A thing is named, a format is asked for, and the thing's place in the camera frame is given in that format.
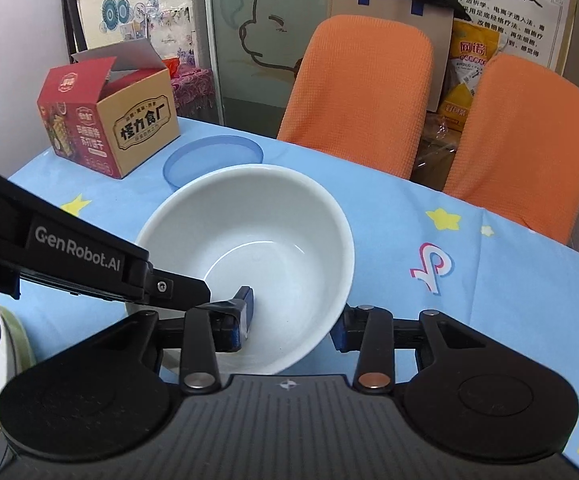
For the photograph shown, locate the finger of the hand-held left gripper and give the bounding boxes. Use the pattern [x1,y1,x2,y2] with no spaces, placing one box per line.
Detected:
[144,266,213,311]

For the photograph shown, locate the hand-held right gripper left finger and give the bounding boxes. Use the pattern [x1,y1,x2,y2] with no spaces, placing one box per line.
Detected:
[120,286,256,395]

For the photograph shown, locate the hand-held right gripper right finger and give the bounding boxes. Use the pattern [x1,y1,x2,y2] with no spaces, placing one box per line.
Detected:
[330,304,499,394]

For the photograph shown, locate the white bowl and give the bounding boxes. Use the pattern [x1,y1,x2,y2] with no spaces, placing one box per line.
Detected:
[124,164,356,376]

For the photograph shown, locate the green plate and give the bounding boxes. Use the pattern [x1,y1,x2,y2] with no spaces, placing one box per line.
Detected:
[0,305,37,377]

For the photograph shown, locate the blue cartoon printed tablecloth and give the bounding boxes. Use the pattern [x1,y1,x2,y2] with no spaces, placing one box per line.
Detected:
[0,115,579,467]

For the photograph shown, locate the blue plastic lid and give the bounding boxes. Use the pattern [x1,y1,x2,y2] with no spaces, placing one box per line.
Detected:
[164,134,264,192]

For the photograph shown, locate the red cracker box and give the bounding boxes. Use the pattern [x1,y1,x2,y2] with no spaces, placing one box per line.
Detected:
[37,40,181,180]

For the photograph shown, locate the purple patterned cloth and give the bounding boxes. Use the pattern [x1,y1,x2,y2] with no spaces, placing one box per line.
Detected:
[162,57,218,121]

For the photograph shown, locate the clear plastic wrapped box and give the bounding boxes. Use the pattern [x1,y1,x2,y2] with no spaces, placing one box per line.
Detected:
[412,110,471,191]

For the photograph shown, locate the blue paper fan decoration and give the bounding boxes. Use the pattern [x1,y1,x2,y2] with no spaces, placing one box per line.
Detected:
[100,0,131,29]

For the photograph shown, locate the orange chair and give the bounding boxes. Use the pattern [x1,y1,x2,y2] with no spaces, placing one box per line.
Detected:
[442,55,579,246]
[276,14,434,181]

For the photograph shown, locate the frosted glass door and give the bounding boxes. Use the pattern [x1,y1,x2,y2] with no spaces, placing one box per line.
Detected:
[204,0,335,139]

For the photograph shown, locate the yellow packet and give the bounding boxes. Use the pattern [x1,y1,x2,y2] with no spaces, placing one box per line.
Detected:
[439,19,503,131]

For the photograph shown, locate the framed text poster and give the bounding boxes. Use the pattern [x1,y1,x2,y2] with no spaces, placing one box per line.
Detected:
[419,0,578,77]

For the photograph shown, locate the black metal frame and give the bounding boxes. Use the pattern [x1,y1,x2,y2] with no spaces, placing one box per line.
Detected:
[60,0,89,56]

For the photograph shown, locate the cardboard bag with blue handles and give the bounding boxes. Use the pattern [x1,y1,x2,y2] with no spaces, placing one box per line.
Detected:
[329,0,456,113]

